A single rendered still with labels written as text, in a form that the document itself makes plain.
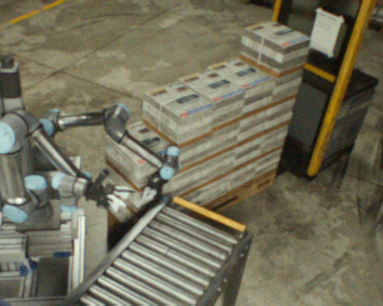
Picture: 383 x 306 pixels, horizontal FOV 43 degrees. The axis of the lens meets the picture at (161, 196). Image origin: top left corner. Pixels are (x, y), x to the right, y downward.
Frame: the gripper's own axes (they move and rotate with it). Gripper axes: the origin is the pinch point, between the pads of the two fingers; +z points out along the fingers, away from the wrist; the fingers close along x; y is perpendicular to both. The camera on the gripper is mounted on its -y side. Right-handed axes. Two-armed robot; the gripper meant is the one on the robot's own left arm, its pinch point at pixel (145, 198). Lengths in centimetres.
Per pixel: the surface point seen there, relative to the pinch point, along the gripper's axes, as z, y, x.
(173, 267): 37, 3, 40
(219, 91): -87, 30, 1
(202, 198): -73, -50, 6
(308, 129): -193, -39, 45
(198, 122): -59, 21, 1
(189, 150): -56, 0, -2
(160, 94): -61, 30, -29
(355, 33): -171, 57, 59
